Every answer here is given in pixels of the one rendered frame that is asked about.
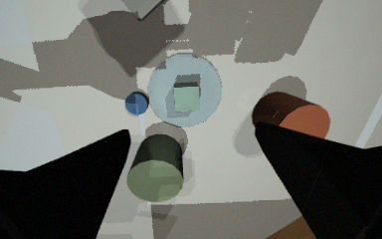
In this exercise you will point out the pale green block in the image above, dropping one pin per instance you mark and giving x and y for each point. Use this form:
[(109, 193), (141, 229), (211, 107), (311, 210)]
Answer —
[(186, 97)]

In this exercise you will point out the dark green cylinder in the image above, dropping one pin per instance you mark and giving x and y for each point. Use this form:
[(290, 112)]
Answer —
[(156, 174)]

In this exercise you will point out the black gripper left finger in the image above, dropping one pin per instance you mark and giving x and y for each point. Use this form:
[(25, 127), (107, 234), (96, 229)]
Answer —
[(66, 198)]

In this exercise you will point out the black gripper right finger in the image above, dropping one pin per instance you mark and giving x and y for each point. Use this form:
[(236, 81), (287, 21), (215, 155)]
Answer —
[(336, 187)]

